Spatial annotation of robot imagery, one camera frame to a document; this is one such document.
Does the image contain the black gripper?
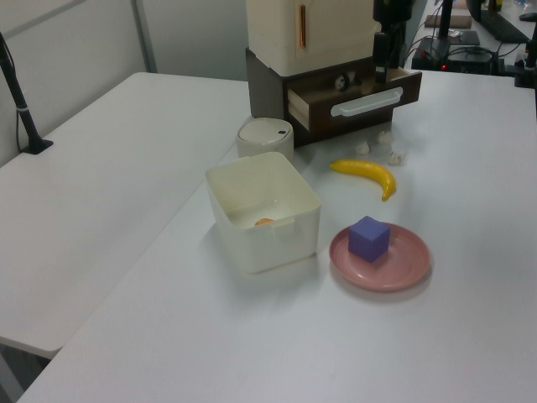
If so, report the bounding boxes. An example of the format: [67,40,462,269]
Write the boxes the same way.
[372,0,411,83]

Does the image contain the dark wood drawer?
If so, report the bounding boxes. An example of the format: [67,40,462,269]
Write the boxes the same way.
[287,66,424,132]

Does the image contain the dark wood drawer cabinet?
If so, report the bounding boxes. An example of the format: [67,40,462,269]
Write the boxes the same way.
[245,46,398,149]

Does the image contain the small panda toy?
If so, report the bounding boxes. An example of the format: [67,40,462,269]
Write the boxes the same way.
[334,71,357,92]

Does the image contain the black background stand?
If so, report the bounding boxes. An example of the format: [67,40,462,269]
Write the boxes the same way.
[435,0,457,42]

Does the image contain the black electronics box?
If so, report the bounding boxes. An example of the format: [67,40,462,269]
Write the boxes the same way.
[412,37,507,73]

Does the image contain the cream plastic storage box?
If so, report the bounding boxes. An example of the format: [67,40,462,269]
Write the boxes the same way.
[245,0,377,79]

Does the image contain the black keyboard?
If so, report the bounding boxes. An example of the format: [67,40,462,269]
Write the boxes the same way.
[477,7,530,44]

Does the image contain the yellow banana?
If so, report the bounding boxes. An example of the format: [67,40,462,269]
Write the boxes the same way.
[328,158,397,202]

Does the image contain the black table clamp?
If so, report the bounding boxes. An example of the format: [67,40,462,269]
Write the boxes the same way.
[513,39,537,90]

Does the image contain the small white lidded bin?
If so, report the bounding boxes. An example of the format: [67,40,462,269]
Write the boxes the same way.
[235,118,295,163]

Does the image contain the purple cube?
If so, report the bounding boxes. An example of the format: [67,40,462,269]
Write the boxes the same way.
[347,215,392,264]

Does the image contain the pink plate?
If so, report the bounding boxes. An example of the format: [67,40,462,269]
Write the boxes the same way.
[328,223,433,293]

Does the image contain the cream open plastic container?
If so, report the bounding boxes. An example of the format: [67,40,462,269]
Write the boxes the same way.
[204,151,323,276]

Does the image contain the black clamped stand pole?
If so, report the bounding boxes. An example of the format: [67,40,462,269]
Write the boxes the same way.
[0,31,55,156]

